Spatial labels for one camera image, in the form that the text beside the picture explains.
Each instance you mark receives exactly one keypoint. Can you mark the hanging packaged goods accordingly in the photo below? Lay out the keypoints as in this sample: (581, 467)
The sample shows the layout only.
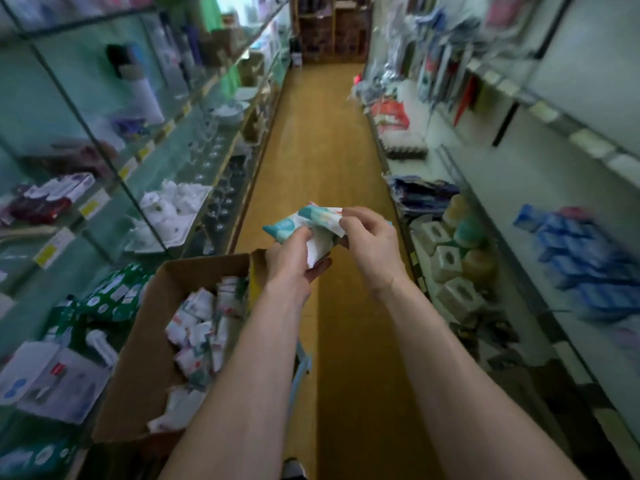
(450, 35)

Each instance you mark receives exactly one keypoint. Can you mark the green round container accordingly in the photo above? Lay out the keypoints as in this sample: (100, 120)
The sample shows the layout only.
(472, 233)

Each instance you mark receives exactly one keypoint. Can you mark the brown carton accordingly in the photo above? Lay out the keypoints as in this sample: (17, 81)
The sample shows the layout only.
(545, 400)

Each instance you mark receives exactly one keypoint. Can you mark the white printed box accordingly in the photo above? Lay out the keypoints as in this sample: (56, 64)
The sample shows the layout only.
(50, 385)

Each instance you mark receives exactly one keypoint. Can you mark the white ceramic tea set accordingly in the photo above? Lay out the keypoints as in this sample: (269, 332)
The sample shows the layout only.
(170, 210)

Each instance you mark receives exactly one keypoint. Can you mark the person's right hand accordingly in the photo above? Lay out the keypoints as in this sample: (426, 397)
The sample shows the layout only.
(375, 253)

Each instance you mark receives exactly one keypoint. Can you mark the white tube lamp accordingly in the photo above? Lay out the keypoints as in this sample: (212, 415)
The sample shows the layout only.
(100, 347)

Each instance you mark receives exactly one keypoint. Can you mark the person's left hand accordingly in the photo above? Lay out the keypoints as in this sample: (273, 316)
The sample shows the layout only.
(290, 270)

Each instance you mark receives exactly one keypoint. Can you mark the blue packaged goods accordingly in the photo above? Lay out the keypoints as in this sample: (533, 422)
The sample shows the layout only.
(580, 260)

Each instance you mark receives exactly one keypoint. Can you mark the metal store shelving unit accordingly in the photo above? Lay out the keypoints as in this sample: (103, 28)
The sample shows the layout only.
(580, 115)

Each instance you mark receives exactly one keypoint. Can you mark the pile of packets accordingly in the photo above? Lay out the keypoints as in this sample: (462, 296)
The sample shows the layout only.
(200, 335)

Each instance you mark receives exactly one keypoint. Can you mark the white thermos flask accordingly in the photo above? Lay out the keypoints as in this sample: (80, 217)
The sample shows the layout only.
(145, 95)

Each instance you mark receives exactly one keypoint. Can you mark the dark plastic bags bundle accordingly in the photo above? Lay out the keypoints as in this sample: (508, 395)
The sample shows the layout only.
(420, 195)

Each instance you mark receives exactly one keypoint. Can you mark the red mesh bag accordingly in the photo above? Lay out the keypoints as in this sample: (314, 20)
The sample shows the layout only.
(390, 115)

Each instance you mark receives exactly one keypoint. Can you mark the stack of white bowls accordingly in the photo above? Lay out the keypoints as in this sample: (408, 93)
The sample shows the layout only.
(228, 111)

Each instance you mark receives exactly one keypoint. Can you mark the beige tissue box holder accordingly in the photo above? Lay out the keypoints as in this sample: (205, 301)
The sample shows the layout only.
(430, 238)
(460, 300)
(446, 265)

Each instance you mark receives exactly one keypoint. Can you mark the red white packaged box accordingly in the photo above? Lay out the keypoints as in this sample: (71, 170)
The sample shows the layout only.
(55, 195)

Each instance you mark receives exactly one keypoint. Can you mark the person's black white shoe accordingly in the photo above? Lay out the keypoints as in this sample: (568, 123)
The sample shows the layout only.
(295, 469)

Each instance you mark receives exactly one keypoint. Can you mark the brown cardboard box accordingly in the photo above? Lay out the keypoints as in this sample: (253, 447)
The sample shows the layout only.
(140, 355)

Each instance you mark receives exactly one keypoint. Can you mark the blue packaged cups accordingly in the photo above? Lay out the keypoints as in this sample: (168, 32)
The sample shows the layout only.
(130, 125)

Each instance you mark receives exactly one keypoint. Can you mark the person's left forearm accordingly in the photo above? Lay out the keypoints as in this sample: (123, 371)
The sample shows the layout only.
(240, 395)

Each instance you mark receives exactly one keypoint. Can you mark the green bulb boxes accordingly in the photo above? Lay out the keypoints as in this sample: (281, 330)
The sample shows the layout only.
(105, 295)

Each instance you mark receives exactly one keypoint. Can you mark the blue plastic stool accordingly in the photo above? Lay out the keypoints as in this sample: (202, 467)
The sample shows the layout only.
(302, 370)

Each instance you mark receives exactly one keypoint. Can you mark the white textured pack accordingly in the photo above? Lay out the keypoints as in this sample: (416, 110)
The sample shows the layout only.
(403, 143)

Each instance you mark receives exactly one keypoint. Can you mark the beige round container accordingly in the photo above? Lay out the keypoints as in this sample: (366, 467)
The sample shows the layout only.
(480, 267)
(456, 210)

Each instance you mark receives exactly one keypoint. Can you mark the person's right forearm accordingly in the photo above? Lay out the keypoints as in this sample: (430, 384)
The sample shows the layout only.
(470, 395)

